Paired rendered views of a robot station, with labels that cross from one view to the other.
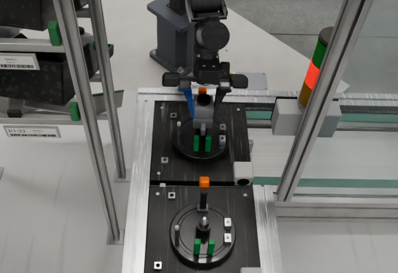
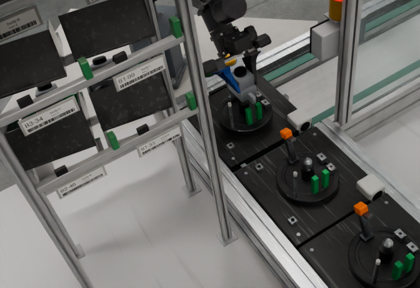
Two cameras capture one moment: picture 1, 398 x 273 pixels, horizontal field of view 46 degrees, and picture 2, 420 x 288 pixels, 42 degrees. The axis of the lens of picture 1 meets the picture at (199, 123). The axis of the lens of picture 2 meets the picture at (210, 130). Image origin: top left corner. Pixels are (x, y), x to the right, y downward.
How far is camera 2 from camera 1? 46 cm
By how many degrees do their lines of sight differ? 13
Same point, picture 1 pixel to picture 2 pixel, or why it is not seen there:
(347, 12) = not seen: outside the picture
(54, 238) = (176, 269)
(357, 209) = (400, 100)
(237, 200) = (311, 141)
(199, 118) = (244, 90)
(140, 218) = (246, 198)
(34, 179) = (115, 237)
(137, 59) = not seen: hidden behind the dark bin
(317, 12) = not seen: outside the picture
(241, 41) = (204, 33)
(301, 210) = (360, 125)
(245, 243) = (344, 167)
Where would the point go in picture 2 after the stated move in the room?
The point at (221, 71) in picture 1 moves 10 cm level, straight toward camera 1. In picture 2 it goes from (251, 34) to (272, 59)
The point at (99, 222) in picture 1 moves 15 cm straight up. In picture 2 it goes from (204, 234) to (195, 198)
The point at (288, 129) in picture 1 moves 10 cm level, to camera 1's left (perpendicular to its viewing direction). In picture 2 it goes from (332, 50) to (293, 67)
